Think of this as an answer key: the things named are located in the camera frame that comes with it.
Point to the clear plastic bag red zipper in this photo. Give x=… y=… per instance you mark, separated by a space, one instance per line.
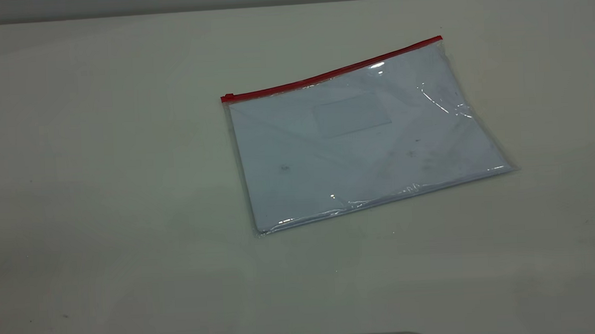
x=357 y=144

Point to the red zipper slider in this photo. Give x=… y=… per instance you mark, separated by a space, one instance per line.
x=227 y=97

